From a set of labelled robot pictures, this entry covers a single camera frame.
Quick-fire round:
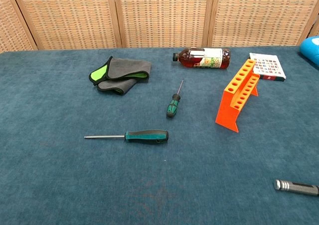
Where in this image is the silver black precision screwdriver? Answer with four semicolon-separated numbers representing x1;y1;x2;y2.
274;179;319;197

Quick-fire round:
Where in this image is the small green black screwdriver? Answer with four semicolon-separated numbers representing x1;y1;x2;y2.
166;79;184;119

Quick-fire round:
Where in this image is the large teal black screwdriver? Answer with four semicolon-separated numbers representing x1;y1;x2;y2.
84;129;169;145

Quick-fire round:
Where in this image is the orange tool rack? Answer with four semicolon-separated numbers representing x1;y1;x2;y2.
215;58;261;134

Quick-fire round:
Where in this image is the grey green folded cloth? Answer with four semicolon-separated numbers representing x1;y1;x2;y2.
89;56;152;96

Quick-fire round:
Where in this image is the brown tea bottle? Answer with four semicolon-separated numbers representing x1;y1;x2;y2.
172;47;231;70

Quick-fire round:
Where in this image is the wicker folding screen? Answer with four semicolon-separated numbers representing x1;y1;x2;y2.
0;0;319;53

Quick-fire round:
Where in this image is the white picture card box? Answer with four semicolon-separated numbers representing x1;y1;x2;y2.
249;52;287;82

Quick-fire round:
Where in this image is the light blue plastic object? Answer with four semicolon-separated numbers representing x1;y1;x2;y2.
299;35;319;67

